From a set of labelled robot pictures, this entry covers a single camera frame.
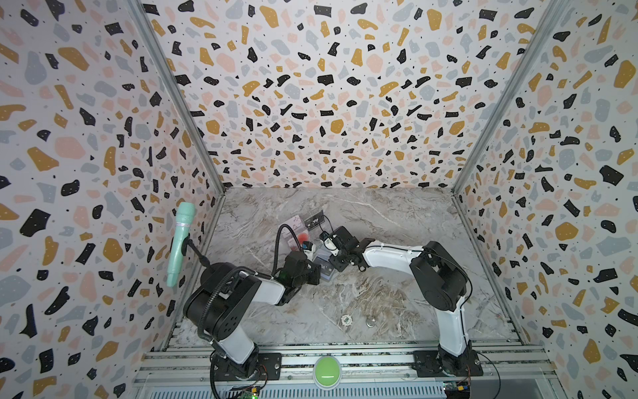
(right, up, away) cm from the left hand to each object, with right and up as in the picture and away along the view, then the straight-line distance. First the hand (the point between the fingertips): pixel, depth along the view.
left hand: (328, 266), depth 93 cm
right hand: (+5, +3, +4) cm, 7 cm away
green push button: (+1, -26, -21) cm, 34 cm away
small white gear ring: (+7, -16, -10) cm, 20 cm away
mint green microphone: (-39, +20, -24) cm, 50 cm away
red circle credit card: (-10, +11, +5) cm, 15 cm away
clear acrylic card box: (-8, +13, +7) cm, 17 cm away
